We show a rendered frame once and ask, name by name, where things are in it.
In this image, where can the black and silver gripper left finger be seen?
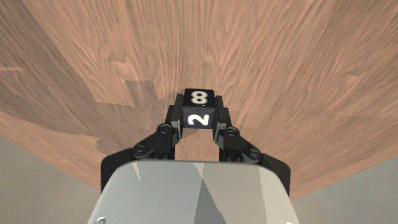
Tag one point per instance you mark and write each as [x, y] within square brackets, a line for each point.
[161, 143]

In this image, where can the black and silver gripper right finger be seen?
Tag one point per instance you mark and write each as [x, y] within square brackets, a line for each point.
[232, 146]

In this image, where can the black calendar cube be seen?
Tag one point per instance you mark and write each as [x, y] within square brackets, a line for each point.
[198, 108]

